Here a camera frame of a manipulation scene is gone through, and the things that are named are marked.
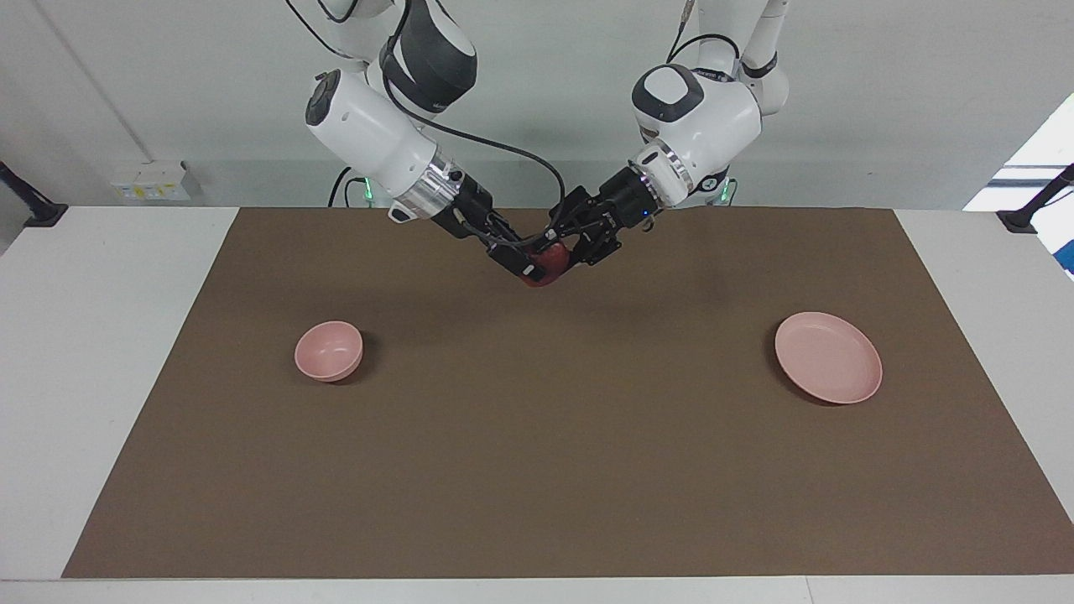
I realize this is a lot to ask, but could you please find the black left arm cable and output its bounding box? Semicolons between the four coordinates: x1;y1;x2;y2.
669;0;741;66

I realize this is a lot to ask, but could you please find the brown table mat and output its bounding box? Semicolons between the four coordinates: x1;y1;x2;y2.
61;207;1074;580

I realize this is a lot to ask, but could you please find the white wall socket box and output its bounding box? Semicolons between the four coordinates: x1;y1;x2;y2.
109;161;203;203

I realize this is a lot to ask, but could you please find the pink bowl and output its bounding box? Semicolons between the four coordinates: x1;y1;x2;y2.
294;320;365;383

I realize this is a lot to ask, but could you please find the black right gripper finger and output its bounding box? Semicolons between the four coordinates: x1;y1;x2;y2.
482;235;546;286
495;214;561;253

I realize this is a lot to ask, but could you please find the pink plate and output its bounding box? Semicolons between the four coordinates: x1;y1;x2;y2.
774;311;884;405

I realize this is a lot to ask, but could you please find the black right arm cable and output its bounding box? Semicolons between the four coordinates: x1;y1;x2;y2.
285;0;565;248

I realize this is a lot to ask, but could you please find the dark red apple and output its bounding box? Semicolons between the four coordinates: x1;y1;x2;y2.
520;239;578;289

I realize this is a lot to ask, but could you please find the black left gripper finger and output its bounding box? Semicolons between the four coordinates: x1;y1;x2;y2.
547;186;607;244
571;220;623;268

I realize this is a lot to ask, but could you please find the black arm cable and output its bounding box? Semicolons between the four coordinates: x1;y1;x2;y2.
669;0;741;66
285;0;565;248

